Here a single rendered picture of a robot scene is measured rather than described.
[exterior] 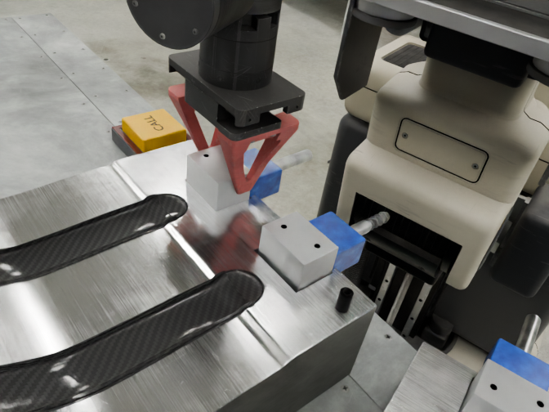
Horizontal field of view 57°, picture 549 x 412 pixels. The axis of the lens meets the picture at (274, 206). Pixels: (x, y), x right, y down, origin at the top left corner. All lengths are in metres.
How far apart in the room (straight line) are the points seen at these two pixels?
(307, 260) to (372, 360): 0.14
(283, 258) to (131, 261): 0.12
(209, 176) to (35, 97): 0.43
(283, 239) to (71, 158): 0.36
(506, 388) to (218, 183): 0.26
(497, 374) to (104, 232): 0.32
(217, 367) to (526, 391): 0.21
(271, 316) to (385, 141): 0.43
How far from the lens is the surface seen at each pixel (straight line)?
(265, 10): 0.37
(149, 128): 0.65
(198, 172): 0.45
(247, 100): 0.38
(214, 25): 0.30
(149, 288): 0.39
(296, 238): 0.39
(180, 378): 0.34
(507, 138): 0.69
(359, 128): 1.06
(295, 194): 1.97
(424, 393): 0.41
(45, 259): 0.43
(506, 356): 0.44
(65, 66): 0.90
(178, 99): 0.43
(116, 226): 0.44
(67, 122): 0.75
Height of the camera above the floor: 1.17
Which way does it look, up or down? 38 degrees down
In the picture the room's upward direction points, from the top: 10 degrees clockwise
